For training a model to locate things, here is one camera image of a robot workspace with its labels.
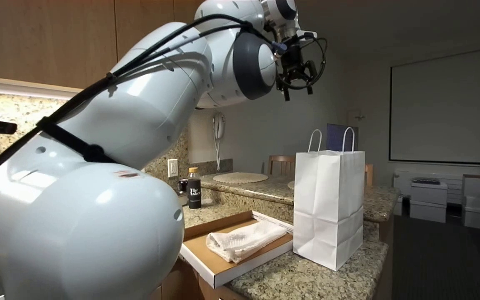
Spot folded white towel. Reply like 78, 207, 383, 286
204, 221, 289, 266

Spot wooden drawer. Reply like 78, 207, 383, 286
178, 209, 296, 291

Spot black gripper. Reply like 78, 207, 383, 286
274, 32, 319, 104

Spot large round woven placemat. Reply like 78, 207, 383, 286
211, 172, 269, 187

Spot white wall outlet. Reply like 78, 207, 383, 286
164, 157, 181, 181

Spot white paper bag with handles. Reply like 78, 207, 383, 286
291, 126, 366, 274

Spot blue gift bag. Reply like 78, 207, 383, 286
324, 122, 359, 154

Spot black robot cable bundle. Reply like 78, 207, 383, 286
0, 14, 328, 189

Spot black bottle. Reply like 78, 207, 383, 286
184, 166, 203, 211

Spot wooden dining chair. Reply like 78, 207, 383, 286
363, 164, 376, 191
263, 156, 298, 181

